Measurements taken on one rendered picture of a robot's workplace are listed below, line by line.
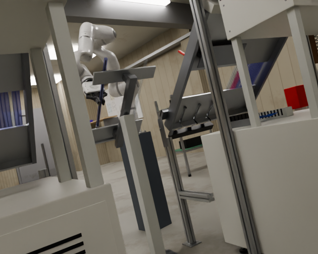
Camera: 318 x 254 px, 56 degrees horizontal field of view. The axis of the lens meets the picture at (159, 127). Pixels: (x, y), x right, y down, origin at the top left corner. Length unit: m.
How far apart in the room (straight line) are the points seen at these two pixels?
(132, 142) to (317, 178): 0.86
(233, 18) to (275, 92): 4.20
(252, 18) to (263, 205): 0.76
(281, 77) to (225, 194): 4.04
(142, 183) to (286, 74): 4.13
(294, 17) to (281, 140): 0.44
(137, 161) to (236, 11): 0.84
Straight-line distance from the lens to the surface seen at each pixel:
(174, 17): 5.56
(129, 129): 1.56
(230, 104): 2.08
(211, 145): 1.51
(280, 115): 1.60
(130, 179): 2.25
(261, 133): 1.28
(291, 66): 5.33
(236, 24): 1.31
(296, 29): 1.16
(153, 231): 1.64
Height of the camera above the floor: 0.70
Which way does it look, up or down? level
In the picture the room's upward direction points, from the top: 13 degrees counter-clockwise
